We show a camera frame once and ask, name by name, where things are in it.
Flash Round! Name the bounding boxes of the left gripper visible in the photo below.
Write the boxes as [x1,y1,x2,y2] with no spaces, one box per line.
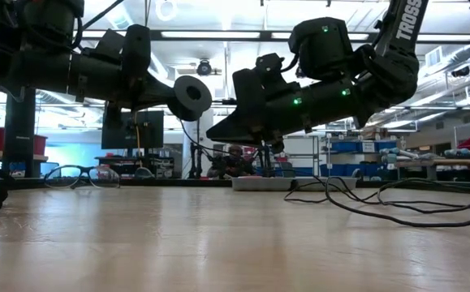
[70,24,177,131]

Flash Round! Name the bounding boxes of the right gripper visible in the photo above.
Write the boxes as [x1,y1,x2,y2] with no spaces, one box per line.
[205,67,336,157]

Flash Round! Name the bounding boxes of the thin black cord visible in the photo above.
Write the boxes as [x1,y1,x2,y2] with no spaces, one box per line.
[179,118,470,229]

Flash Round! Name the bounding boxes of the person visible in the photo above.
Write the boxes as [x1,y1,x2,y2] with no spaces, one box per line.
[208,144,256,179]

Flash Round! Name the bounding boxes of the black computer monitor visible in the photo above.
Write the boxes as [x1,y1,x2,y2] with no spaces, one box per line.
[101,109,165,150]

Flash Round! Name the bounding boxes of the blue storage bin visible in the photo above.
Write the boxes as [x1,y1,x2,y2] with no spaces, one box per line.
[331,140,398,154]

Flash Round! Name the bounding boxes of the wooden top workbench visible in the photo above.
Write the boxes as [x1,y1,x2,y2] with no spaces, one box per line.
[396,157,470,183]

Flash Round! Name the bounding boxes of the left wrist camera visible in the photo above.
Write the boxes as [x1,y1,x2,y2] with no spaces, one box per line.
[91,28,124,57]

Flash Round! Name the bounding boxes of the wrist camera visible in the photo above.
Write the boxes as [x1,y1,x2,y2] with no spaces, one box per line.
[91,28,124,57]
[254,52,287,84]

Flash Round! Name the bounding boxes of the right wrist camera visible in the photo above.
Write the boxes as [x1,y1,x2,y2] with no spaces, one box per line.
[254,52,287,84]

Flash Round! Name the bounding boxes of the black overhead camera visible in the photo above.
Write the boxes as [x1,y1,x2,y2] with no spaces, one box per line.
[196,58,213,77]

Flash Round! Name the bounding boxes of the black overhead frame beam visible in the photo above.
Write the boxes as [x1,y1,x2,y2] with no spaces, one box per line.
[71,27,470,45]

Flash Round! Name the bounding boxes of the black frame eyeglasses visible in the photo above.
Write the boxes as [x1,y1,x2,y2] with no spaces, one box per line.
[43,164,121,191]

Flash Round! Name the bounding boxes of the black upright post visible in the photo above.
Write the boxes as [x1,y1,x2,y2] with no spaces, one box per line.
[2,87,37,179]

